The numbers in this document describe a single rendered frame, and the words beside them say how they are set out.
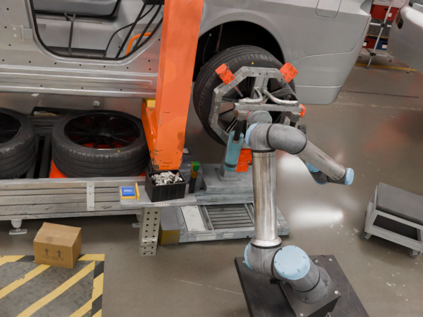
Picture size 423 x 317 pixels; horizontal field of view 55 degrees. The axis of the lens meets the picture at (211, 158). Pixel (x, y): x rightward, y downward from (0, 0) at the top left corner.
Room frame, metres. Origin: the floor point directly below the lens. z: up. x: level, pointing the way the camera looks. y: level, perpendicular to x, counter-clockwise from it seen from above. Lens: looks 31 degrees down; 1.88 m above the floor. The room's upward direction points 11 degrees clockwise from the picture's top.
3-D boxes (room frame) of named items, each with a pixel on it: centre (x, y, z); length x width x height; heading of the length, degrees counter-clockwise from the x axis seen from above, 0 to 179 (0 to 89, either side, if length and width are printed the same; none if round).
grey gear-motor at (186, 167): (2.42, 0.19, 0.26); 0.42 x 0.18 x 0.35; 20
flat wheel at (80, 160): (2.38, 0.76, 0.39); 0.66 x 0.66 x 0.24
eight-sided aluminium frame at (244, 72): (2.38, -0.20, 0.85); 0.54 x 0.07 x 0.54; 110
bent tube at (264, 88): (2.30, -0.34, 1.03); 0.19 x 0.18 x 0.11; 20
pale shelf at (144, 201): (1.86, 0.27, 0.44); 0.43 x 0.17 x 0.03; 110
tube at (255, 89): (2.23, -0.15, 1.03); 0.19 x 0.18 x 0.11; 20
